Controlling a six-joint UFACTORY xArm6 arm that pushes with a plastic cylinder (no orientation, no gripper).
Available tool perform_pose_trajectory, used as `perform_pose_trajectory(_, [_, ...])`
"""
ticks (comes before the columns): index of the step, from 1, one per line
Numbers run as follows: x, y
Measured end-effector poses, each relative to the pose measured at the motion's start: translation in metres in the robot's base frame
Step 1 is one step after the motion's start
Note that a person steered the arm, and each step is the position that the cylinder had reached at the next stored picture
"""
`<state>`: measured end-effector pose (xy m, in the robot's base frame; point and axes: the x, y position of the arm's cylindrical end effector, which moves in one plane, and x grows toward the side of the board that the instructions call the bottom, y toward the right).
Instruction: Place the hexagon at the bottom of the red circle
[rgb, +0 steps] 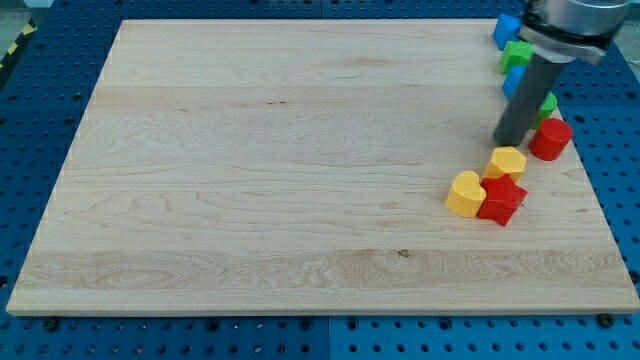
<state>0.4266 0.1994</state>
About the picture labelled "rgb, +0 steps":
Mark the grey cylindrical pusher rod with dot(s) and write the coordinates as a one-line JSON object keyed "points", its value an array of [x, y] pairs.
{"points": [[537, 81]]}

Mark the yellow hexagon block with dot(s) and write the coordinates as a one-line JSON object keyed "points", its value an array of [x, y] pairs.
{"points": [[506, 161]]}

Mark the blue block lower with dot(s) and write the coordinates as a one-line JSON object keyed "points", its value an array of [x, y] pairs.
{"points": [[512, 80]]}

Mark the blue block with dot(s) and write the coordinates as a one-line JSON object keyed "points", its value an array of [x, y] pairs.
{"points": [[512, 80], [506, 29]]}

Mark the green block upper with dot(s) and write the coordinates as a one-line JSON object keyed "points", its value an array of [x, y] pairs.
{"points": [[515, 53]]}

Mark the green cylinder block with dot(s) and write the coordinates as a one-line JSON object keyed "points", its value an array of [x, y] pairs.
{"points": [[546, 109]]}

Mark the blue block top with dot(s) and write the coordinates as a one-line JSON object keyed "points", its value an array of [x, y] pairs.
{"points": [[506, 29]]}

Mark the red cylinder block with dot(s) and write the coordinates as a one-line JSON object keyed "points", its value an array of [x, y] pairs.
{"points": [[550, 139]]}

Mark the red star block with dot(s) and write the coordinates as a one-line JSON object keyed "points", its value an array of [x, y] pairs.
{"points": [[503, 198]]}

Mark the yellow heart block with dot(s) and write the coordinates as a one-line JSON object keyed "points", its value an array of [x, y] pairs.
{"points": [[466, 195]]}

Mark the light wooden board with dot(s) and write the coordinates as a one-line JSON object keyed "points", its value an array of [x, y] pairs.
{"points": [[282, 167]]}

